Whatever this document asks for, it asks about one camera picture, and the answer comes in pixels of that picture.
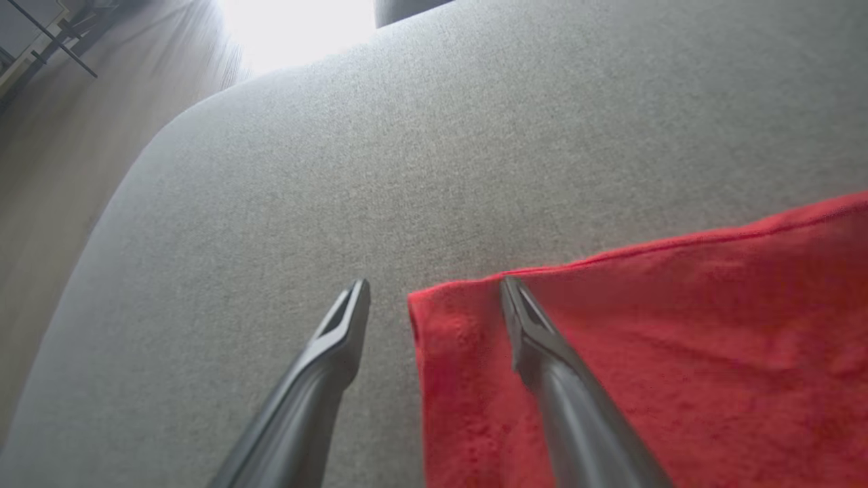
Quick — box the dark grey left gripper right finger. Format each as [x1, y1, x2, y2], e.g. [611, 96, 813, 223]
[500, 276, 672, 488]

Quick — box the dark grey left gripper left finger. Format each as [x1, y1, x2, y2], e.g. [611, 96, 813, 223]
[207, 278, 372, 488]

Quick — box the red Bulls 23 jersey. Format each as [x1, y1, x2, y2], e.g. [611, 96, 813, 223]
[407, 191, 868, 488]

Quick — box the grey fabric sofa seat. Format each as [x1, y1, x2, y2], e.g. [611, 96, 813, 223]
[0, 0, 868, 488]

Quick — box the grey fabric sofa backrest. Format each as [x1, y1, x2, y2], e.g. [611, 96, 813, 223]
[374, 0, 456, 29]

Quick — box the black metal frame furniture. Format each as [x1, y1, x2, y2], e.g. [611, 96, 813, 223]
[0, 0, 121, 102]

